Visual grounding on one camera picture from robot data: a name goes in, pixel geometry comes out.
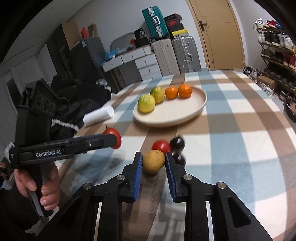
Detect red tomato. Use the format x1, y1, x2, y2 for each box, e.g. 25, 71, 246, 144
103, 126, 122, 150
152, 140, 171, 154

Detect yellow-green citrus fruit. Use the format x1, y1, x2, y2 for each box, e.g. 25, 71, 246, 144
137, 94, 156, 113

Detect small orange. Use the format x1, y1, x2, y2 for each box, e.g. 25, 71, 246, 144
165, 86, 178, 100

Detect green bumpy citrus fruit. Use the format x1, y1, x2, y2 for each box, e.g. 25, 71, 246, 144
150, 86, 165, 104

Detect large orange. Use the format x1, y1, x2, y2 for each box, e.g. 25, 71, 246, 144
178, 83, 192, 98

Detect person's left hand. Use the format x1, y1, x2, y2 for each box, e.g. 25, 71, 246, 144
14, 163, 62, 212

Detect dark plum lower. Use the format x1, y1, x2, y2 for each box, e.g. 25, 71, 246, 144
173, 153, 186, 167

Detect dark plum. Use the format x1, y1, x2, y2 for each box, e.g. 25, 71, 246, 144
170, 136, 185, 153
173, 153, 186, 167

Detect dark plum upper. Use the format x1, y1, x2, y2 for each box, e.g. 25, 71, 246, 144
170, 136, 185, 153

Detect white paper roll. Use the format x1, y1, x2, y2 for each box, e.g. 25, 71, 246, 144
83, 105, 114, 126

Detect black clothes pile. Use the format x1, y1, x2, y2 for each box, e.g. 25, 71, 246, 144
50, 75, 111, 141

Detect cream round plate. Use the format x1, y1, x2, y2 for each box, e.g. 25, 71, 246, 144
133, 87, 208, 128

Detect checkered tablecloth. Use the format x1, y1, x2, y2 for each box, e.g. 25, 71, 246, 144
58, 71, 295, 240

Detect dark cabinet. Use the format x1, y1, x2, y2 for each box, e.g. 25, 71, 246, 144
47, 21, 118, 93

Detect white drawer desk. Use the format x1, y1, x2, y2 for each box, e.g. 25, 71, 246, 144
101, 45, 162, 80

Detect silver grey suitcase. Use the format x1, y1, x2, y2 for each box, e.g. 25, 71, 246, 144
172, 36, 201, 73

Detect beige suitcase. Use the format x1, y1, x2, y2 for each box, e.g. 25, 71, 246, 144
152, 39, 180, 76

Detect white sneakers on floor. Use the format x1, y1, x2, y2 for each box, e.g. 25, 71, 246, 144
258, 82, 274, 100

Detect cardboard box on floor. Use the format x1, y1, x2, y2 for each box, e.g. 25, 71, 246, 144
257, 75, 275, 89

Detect stacked shoe boxes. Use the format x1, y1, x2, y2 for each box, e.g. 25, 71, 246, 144
164, 13, 185, 39

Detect teal suitcase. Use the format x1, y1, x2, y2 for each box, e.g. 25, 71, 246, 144
142, 6, 170, 40

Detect wooden door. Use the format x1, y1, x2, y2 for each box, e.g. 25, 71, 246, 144
187, 1, 244, 70

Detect wooden shoe rack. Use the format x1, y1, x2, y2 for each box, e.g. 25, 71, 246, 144
256, 22, 295, 99

